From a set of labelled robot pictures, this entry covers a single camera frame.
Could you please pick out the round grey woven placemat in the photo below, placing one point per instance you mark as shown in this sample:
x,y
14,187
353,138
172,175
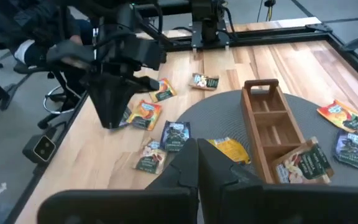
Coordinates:
x,y
216,118

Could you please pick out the wooden tea caddy box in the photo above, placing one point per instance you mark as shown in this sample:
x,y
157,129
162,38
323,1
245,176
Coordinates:
x,y
253,130

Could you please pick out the person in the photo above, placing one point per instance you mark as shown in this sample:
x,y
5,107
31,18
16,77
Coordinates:
x,y
26,18

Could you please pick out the black table-level camera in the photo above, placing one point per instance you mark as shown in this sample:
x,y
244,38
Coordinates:
x,y
40,149

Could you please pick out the black office chair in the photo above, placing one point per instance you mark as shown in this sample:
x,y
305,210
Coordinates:
x,y
64,90

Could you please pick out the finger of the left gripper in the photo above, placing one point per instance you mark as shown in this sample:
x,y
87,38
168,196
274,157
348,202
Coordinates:
x,y
145,85
112,99

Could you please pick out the white paper scrap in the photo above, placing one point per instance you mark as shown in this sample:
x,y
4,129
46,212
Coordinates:
x,y
2,188

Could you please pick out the orange mango tea packet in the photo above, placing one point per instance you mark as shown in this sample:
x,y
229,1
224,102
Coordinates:
x,y
145,114
163,91
342,115

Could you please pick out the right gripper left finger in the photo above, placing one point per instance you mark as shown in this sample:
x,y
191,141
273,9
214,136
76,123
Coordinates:
x,y
166,202

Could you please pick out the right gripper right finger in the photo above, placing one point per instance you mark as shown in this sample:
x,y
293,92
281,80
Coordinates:
x,y
244,205

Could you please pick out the yellow tea packet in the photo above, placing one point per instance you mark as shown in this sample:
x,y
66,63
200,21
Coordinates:
x,y
230,149

